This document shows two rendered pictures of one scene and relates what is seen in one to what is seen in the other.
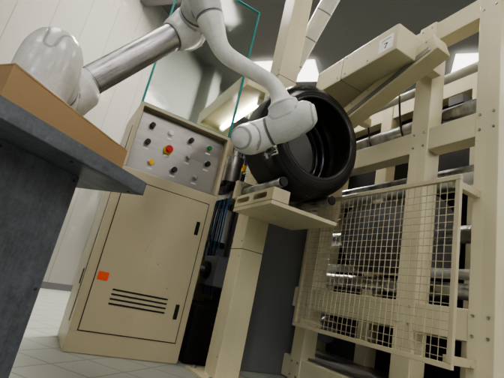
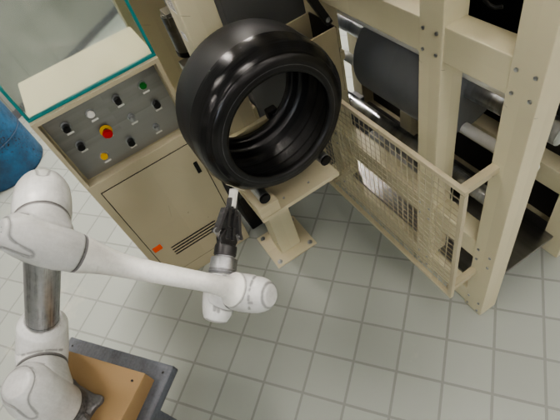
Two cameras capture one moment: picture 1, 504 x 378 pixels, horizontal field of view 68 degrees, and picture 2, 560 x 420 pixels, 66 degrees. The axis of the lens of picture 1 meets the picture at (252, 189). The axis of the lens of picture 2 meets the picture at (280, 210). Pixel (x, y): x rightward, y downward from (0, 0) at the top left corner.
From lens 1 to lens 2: 1.80 m
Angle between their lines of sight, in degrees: 66
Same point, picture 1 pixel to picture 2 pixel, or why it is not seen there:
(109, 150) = (139, 396)
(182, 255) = (202, 192)
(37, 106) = not seen: outside the picture
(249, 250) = not seen: hidden behind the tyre
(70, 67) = (60, 401)
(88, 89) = (58, 339)
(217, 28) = (102, 272)
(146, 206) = (141, 193)
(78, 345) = not seen: hidden behind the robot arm
